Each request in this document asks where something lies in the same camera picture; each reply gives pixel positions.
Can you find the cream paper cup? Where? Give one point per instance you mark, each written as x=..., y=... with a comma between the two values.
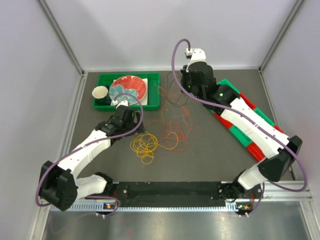
x=100, y=92

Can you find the red bin near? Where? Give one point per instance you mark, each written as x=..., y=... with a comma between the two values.
x=256, y=150

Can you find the red blue floral plate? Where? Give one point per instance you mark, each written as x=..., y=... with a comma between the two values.
x=128, y=90

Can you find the red bin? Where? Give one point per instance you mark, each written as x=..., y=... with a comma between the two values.
x=228, y=124
x=256, y=150

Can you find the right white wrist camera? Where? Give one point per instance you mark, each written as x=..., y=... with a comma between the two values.
x=195, y=55

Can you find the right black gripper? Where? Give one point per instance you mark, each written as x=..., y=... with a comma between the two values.
x=184, y=75

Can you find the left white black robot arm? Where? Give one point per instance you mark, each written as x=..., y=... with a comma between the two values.
x=59, y=182

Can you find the aluminium frame rail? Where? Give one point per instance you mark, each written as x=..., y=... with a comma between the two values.
x=277, y=194

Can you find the green bin far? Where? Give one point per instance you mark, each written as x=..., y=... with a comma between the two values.
x=226, y=83

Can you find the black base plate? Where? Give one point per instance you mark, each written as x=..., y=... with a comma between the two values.
x=192, y=194

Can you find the green plastic tray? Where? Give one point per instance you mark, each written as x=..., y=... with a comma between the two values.
x=138, y=87

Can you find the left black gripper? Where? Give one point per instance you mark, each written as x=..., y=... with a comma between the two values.
x=138, y=118

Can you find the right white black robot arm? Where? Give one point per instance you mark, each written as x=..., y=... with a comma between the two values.
x=244, y=118

